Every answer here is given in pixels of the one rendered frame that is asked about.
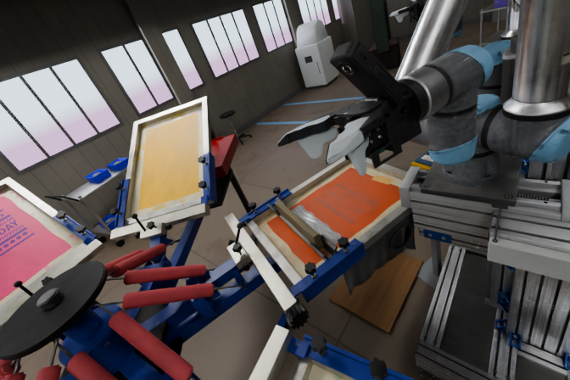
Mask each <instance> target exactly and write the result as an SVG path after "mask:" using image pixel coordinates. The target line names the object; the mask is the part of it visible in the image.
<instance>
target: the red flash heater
mask: <svg viewBox="0 0 570 380"><path fill-rule="evenodd" d="M238 143H239V141H238V138H237V136H236V134H232V135H230V136H227V137H223V136H222V137H217V138H214V139H211V146H212V155H213V156H214V157H215V179H217V178H221V177H223V176H227V173H228V171H229V168H230V166H231V163H232V159H233V156H234V154H235V152H236V149H237V146H238Z"/></svg>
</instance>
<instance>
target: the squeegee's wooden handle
mask: <svg viewBox="0 0 570 380"><path fill-rule="evenodd" d="M275 206H276V207H277V211H278V213H279V214H280V215H282V216H283V217H284V218H285V219H286V220H287V221H288V222H289V223H290V224H292V225H293V226H294V227H295V228H296V229H297V230H298V231H299V232H300V233H301V234H303V235H304V236H305V237H306V238H307V239H308V240H309V241H310V242H311V243H313V244H314V245H315V246H316V247H317V248H318V249H320V248H322V247H323V243H322V240H321V237H320V234H319V233H317V232H316V231H315V230H314V229H313V228H311V227H310V226H309V225H308V224H306V223H305V222H304V221H303V220H301V219H300V218H299V217H298V216H297V215H296V214H294V212H293V211H292V210H290V209H289V208H288V207H287V206H285V205H284V204H283V203H282V202H280V201H279V200H277V201H276V202H275Z"/></svg>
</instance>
